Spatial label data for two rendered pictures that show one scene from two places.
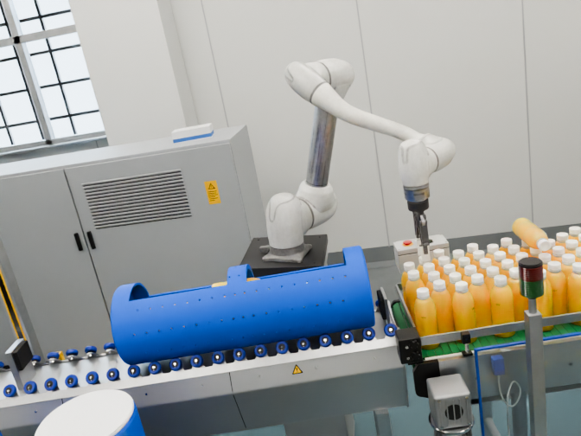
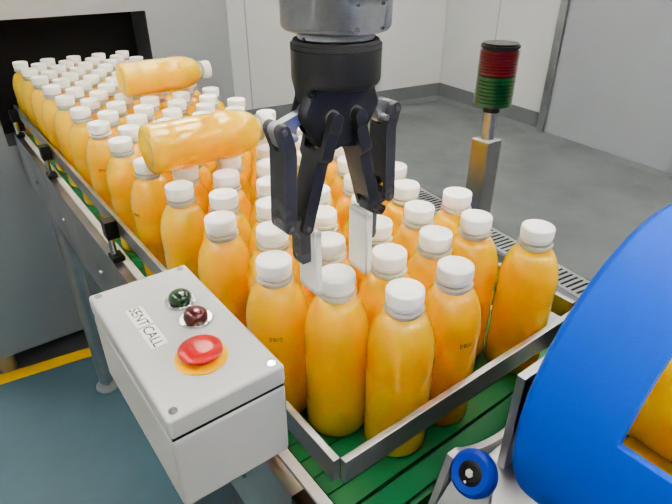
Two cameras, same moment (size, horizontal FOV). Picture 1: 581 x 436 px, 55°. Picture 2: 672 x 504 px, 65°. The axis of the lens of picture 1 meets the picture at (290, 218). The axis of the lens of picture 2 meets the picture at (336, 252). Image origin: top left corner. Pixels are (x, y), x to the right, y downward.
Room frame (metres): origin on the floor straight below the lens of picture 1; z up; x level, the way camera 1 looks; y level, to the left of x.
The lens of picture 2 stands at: (2.20, -0.11, 1.40)
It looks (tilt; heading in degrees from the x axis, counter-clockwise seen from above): 30 degrees down; 230
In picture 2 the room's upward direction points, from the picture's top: straight up
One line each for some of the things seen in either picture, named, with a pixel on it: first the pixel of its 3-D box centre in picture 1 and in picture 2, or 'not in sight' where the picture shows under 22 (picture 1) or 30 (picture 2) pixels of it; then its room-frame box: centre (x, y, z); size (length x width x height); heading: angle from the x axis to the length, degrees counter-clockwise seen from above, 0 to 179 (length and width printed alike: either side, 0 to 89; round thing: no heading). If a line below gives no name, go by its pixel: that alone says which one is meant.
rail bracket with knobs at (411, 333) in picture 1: (408, 346); not in sight; (1.59, -0.30, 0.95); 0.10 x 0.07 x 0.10; 177
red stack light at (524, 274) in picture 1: (530, 271); (498, 61); (1.41, -0.63, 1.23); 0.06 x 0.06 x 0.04
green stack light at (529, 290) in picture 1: (531, 285); (494, 89); (1.41, -0.63, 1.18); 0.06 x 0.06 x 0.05
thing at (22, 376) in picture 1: (22, 363); not in sight; (1.86, 1.06, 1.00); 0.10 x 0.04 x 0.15; 177
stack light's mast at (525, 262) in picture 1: (531, 286); (493, 92); (1.41, -0.63, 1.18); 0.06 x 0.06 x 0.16
